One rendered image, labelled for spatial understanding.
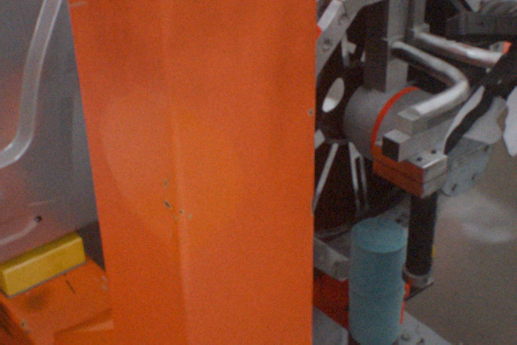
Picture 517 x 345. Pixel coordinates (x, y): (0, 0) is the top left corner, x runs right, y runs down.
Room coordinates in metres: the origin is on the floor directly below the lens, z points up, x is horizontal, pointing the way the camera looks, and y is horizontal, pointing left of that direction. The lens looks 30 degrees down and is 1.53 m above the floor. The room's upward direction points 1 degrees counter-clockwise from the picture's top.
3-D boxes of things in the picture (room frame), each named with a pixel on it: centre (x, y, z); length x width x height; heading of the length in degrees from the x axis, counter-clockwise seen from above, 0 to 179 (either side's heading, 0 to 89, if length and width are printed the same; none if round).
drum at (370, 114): (1.19, -0.26, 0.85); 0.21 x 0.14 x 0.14; 38
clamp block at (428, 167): (0.98, -0.21, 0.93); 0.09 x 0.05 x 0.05; 38
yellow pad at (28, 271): (1.11, 0.37, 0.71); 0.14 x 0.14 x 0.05; 38
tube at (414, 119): (1.09, -0.21, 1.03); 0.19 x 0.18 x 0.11; 38
